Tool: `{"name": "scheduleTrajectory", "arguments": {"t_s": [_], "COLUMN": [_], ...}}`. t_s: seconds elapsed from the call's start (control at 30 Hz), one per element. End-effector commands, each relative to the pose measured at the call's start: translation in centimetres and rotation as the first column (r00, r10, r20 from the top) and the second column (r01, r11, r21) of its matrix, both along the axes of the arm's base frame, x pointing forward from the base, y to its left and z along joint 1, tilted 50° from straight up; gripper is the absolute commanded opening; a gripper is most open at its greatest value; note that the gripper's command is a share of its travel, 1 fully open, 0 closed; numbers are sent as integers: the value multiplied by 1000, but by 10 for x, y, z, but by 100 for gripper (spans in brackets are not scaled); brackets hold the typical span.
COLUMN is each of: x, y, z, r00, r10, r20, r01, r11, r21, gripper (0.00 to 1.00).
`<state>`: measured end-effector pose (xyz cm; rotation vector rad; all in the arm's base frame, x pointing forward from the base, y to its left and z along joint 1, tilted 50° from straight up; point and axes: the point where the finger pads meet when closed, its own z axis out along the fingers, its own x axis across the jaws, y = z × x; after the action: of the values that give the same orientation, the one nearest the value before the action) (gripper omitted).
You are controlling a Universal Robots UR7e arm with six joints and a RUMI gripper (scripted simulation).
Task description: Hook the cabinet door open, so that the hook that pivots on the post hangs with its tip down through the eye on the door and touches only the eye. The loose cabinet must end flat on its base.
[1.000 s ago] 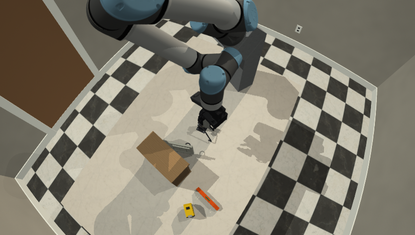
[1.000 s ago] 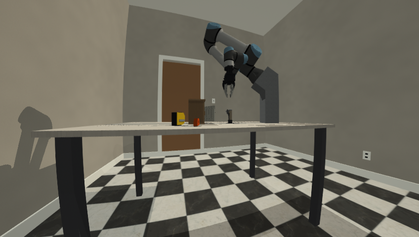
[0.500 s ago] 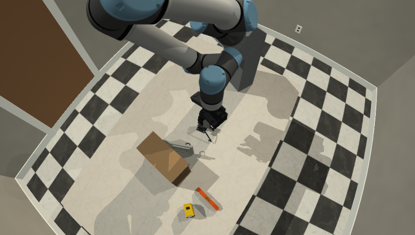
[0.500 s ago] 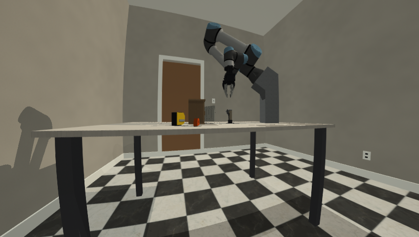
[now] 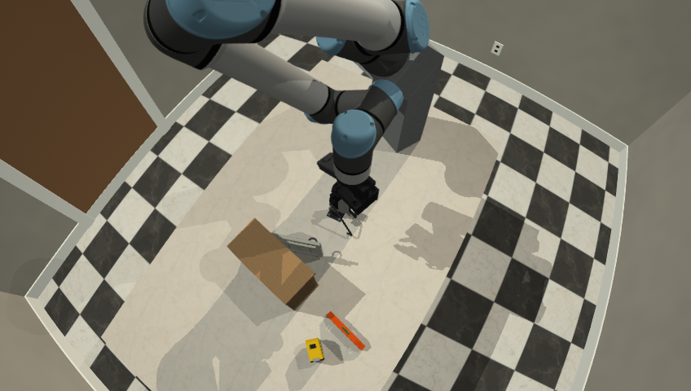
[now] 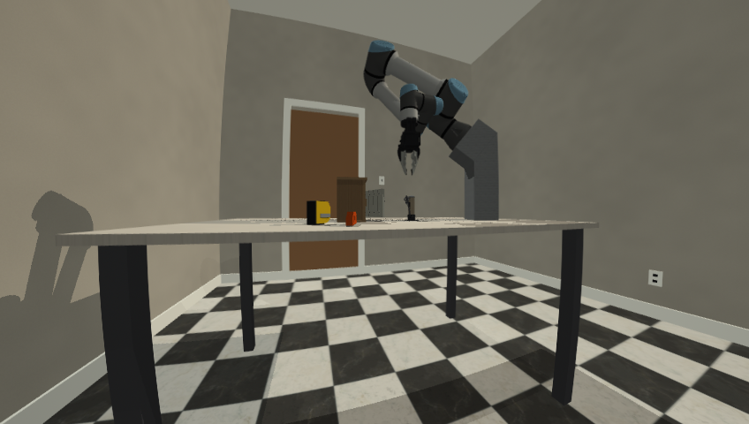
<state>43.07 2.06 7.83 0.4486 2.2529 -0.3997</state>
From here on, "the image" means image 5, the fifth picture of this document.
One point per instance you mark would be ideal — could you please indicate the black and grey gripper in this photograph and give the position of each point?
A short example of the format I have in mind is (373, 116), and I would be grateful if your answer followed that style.
(356, 197)

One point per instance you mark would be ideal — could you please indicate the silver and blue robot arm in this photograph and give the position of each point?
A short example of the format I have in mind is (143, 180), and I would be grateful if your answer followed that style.
(192, 31)

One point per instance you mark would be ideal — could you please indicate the orange spirit level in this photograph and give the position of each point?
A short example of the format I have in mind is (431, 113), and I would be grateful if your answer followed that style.
(346, 331)

